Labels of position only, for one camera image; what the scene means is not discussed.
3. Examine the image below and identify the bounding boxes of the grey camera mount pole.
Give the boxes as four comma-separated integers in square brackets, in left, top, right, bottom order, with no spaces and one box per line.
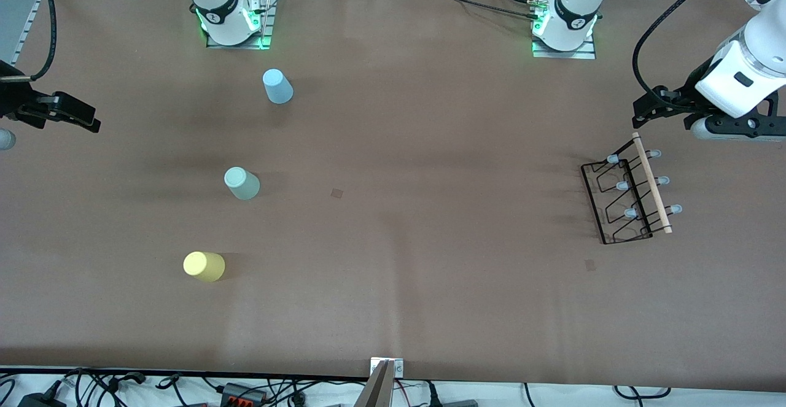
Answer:
[355,361,395,407]

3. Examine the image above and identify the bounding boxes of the perforated aluminium rail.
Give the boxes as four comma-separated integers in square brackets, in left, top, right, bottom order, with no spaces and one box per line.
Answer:
[9,0,65,67]

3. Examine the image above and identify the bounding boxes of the brown table mat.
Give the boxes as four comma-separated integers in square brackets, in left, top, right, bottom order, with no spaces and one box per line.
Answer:
[0,0,786,390]

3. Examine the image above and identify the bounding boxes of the black orange connector block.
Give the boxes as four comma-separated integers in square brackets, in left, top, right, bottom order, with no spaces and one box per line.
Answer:
[221,382,266,405]

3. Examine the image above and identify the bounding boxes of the black power adapter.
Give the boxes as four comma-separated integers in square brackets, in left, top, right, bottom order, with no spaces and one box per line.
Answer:
[18,392,65,407]

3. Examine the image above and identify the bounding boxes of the pale green plastic cup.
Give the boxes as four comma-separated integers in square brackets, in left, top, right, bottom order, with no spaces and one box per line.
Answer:
[224,166,261,201]

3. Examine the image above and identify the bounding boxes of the small metal edge bracket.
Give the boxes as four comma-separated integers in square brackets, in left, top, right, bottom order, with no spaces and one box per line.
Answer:
[370,358,404,378]

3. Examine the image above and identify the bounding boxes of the yellow plastic cup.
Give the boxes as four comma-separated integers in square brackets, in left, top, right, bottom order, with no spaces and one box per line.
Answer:
[183,251,226,284]

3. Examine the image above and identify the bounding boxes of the black looped floor cable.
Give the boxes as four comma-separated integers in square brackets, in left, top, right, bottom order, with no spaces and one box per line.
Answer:
[614,386,671,407]

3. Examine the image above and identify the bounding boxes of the black braided table cable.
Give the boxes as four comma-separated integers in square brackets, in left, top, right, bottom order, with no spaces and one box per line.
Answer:
[393,0,541,22]

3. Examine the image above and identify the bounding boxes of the left arm aluminium base plate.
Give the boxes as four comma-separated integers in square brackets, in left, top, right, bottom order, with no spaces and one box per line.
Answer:
[532,34,597,60]

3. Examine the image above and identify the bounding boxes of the right arm aluminium base plate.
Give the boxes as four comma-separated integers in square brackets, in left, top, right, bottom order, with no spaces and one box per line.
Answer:
[206,0,275,50]

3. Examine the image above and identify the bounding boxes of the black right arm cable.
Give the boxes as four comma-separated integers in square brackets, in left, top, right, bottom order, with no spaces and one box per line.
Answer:
[0,0,58,82]

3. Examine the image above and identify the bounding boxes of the black wire cup holder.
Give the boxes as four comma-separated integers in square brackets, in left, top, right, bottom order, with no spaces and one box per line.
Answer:
[580,132,683,246]

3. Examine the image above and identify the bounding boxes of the light blue plastic cup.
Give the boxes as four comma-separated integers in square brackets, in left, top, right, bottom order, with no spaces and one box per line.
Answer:
[262,68,294,105]

